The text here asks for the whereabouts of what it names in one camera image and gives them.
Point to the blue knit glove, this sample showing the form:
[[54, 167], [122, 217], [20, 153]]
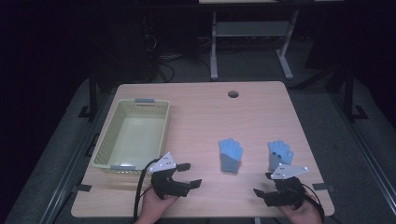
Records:
[[231, 155], [278, 154]]

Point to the black tape strip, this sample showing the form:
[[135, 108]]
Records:
[[82, 188], [323, 187]]

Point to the person's left hand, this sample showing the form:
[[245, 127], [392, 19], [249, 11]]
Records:
[[154, 208]]

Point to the pale yellow plastic basket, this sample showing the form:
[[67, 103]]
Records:
[[137, 137]]

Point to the person's right hand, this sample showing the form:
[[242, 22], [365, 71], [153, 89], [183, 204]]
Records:
[[303, 216]]

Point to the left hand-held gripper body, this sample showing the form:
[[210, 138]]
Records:
[[165, 186]]

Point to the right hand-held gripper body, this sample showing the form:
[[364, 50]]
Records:
[[289, 193]]

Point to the white metal desk frame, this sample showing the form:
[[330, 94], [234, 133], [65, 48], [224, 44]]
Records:
[[249, 29]]

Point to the metal floor rail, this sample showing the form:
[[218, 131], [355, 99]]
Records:
[[364, 155], [67, 174]]

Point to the black metal stand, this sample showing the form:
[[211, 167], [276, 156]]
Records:
[[349, 93], [92, 96]]

